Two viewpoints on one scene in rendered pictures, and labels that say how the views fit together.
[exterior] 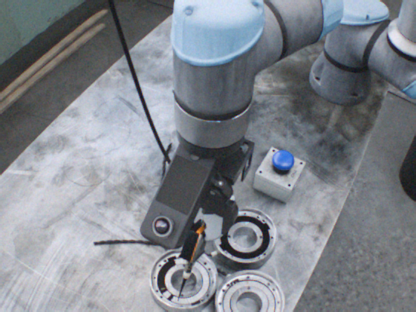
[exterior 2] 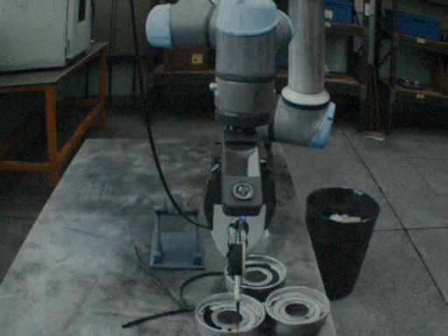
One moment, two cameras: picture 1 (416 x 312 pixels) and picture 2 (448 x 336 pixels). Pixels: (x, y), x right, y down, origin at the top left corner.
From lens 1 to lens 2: 0.42 m
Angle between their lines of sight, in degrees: 36
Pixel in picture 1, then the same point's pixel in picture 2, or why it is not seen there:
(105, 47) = not seen: outside the picture
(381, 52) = (283, 116)
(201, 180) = (255, 150)
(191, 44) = (247, 21)
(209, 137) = (259, 100)
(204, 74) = (256, 42)
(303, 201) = (278, 250)
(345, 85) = not seen: hidden behind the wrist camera
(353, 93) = not seen: hidden behind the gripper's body
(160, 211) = (235, 181)
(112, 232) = (132, 315)
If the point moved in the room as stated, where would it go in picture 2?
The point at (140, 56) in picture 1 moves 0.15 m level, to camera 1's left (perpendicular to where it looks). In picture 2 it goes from (63, 198) to (11, 206)
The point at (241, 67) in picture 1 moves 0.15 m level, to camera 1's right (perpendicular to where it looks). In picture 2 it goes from (274, 38) to (357, 42)
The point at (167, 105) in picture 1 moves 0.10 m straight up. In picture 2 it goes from (111, 224) to (107, 181)
